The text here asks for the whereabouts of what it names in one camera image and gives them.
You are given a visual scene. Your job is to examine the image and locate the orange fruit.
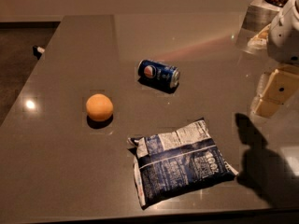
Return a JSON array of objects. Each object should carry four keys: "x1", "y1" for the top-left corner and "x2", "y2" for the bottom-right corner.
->
[{"x1": 86, "y1": 94, "x2": 114, "y2": 121}]

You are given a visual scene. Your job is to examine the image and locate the silver metal box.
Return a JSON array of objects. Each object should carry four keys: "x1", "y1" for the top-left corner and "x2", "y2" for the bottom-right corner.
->
[{"x1": 242, "y1": 0, "x2": 280, "y2": 32}]

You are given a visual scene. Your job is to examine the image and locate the blue white snack bag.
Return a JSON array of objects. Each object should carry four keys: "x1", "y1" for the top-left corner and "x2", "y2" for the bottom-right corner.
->
[{"x1": 128, "y1": 119, "x2": 238, "y2": 209}]

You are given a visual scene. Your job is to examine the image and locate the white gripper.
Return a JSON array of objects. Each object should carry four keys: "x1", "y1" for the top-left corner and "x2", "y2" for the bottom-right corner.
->
[{"x1": 250, "y1": 0, "x2": 299, "y2": 118}]

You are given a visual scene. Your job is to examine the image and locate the blue pepsi can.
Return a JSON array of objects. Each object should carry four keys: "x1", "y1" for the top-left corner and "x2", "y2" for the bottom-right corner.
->
[{"x1": 137, "y1": 60, "x2": 180, "y2": 89}]

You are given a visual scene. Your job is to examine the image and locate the small black white object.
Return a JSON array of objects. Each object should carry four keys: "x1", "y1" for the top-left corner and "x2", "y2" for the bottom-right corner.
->
[{"x1": 33, "y1": 46, "x2": 45, "y2": 59}]

